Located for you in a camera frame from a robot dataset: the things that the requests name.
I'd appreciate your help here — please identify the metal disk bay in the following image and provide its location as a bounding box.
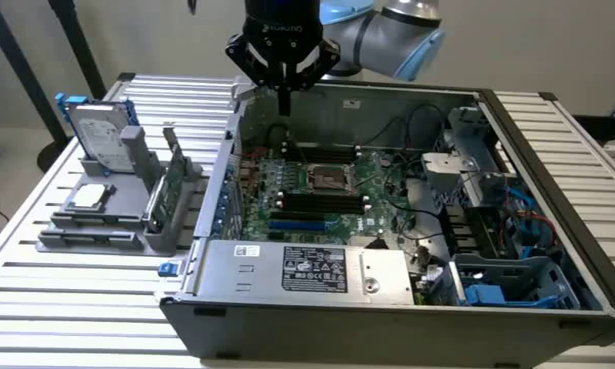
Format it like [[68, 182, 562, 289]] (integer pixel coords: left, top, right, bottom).
[[421, 106, 521, 201]]

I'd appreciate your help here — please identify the CPU socket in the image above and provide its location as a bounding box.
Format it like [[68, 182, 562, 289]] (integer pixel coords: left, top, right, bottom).
[[303, 162, 359, 194]]

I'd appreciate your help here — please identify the red wire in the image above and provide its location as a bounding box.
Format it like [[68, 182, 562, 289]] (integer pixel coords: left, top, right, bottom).
[[521, 213, 557, 241]]

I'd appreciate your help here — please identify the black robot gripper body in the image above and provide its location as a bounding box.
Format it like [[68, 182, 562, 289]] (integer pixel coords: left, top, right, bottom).
[[242, 0, 326, 75]]

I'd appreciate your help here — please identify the black stand pole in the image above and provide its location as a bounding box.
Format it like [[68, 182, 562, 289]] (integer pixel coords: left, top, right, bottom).
[[0, 0, 110, 171]]

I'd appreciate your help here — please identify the green motherboard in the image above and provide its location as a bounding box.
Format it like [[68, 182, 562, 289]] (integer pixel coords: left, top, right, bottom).
[[239, 148, 425, 248]]

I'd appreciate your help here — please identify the grey parts rack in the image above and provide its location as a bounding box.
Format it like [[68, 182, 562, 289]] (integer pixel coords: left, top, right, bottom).
[[35, 125, 207, 259]]

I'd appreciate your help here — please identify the blue plastic drive cage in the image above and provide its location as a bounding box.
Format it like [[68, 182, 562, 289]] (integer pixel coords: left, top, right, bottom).
[[454, 252, 582, 311]]

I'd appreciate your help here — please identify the blue expansion slot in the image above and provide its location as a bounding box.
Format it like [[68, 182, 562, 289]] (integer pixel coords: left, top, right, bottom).
[[269, 218, 327, 241]]

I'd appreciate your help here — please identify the silver power supply unit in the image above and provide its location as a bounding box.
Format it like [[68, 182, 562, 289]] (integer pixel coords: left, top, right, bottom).
[[193, 239, 418, 305]]

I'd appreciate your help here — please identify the blue disk carrier frame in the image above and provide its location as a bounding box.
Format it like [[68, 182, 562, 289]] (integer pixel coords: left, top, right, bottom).
[[55, 91, 140, 175]]

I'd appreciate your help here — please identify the black wire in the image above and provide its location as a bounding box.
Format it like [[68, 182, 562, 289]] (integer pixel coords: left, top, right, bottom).
[[395, 102, 454, 158]]

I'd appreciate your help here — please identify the silver CPU chip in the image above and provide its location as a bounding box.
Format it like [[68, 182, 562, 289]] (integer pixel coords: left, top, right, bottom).
[[74, 184, 115, 211]]

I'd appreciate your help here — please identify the silver hard disk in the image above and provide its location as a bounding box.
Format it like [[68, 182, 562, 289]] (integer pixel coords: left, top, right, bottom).
[[64, 104, 132, 170]]

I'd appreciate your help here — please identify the blue wire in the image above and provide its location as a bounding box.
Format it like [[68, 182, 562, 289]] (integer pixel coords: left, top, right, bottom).
[[501, 182, 541, 258]]

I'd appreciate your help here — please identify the black box beside table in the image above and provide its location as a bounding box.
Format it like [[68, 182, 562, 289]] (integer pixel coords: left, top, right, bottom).
[[573, 114, 615, 144]]

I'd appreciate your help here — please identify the black RAM slot bank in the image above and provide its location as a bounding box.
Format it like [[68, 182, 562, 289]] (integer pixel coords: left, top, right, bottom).
[[281, 191, 371, 217], [281, 141, 365, 165]]

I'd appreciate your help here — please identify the open black PC case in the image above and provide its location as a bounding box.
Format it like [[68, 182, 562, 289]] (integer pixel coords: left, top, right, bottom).
[[158, 82, 615, 361]]

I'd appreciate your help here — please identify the green graphics card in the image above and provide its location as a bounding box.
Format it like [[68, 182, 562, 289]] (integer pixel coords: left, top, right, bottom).
[[144, 121, 197, 236]]

